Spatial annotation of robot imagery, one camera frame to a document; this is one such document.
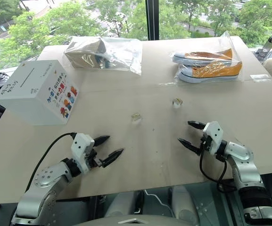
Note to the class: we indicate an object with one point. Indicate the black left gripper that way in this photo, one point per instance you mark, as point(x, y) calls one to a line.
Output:
point(93, 158)

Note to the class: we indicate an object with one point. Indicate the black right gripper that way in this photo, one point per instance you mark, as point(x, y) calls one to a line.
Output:
point(204, 146)

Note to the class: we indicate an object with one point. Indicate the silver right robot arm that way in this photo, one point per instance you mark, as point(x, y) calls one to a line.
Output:
point(244, 164)

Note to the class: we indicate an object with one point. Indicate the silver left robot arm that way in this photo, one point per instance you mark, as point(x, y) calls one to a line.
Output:
point(46, 177)

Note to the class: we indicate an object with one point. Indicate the white printed cardboard box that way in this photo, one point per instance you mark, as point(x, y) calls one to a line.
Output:
point(32, 94)

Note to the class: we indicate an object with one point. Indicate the small clear object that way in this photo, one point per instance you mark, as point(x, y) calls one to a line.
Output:
point(136, 117)
point(177, 102)

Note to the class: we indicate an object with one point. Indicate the grey rounded shape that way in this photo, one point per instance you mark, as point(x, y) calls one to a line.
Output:
point(185, 202)
point(124, 204)

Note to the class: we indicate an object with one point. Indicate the orange canvas sneaker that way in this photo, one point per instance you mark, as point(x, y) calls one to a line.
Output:
point(206, 56)
point(216, 70)

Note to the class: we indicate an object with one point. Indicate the grey robot torso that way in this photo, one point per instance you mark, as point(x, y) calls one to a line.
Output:
point(135, 221)

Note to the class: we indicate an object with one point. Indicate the clear bag with cardboard box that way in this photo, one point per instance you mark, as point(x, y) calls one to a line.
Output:
point(124, 54)

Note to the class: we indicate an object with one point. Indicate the brown cardboard box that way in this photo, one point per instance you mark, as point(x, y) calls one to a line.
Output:
point(84, 53)

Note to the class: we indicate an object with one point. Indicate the clear bag with sneakers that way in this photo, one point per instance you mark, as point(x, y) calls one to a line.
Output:
point(234, 42)

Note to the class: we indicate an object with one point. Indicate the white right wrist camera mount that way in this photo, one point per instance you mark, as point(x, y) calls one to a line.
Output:
point(213, 134)

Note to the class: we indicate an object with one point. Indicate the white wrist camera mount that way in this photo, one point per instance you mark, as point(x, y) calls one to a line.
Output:
point(79, 146)
point(213, 134)

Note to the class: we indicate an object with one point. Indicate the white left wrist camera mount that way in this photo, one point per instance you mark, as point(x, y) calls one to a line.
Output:
point(79, 146)

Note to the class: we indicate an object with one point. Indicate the dark window frame post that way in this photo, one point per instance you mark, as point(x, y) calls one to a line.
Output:
point(152, 18)

